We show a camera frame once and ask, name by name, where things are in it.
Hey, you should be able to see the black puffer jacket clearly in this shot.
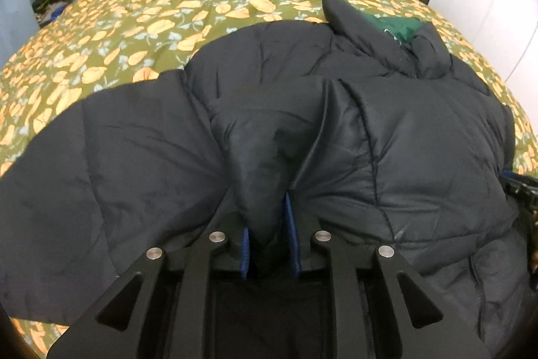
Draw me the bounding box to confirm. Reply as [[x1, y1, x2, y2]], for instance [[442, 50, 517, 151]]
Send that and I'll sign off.
[[0, 0, 532, 359]]

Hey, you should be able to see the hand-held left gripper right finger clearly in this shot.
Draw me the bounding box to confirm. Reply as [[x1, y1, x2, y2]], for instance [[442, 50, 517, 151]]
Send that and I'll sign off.
[[283, 191, 492, 359]]

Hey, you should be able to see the green floral bedspread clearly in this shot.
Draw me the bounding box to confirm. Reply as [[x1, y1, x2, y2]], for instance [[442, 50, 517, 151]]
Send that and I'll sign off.
[[0, 0, 538, 359]]

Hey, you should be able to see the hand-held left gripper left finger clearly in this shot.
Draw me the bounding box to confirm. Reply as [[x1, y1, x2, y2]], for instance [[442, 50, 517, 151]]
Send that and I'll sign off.
[[46, 214, 253, 359]]

